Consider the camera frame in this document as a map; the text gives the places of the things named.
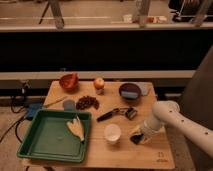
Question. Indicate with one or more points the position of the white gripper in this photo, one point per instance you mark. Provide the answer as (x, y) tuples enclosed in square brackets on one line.
[(138, 135)]

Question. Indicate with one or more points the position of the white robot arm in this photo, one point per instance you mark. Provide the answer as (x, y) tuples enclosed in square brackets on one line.
[(168, 112)]

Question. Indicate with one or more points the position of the blue sponge eraser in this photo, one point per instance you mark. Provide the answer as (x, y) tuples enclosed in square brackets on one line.
[(129, 95)]

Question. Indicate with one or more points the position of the white plastic cup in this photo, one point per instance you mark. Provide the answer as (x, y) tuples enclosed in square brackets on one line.
[(112, 133)]

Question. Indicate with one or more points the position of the dark brown bowl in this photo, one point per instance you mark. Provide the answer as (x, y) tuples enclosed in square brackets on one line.
[(130, 87)]

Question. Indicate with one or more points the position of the grey cloth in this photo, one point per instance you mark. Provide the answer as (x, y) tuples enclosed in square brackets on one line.
[(144, 88)]

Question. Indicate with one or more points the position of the bunch of dark grapes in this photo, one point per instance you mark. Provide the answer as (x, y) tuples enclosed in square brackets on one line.
[(86, 102)]

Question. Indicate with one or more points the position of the red yellow apple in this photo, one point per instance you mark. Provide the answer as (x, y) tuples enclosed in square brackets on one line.
[(98, 83)]

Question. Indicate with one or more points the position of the grey round lid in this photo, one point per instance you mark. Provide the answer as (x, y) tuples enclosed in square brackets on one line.
[(69, 105)]

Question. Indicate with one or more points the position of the red bowl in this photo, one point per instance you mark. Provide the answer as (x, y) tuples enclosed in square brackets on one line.
[(69, 82)]

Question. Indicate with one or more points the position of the wooden stick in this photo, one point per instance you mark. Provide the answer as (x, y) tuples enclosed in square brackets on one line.
[(54, 102)]

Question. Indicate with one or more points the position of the green plastic tray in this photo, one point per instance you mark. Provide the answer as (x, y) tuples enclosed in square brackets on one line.
[(49, 138)]

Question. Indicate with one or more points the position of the blue power box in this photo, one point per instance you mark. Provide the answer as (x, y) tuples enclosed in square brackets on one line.
[(32, 110)]

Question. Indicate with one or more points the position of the black handled peeler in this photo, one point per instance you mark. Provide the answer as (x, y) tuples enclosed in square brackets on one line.
[(128, 112)]

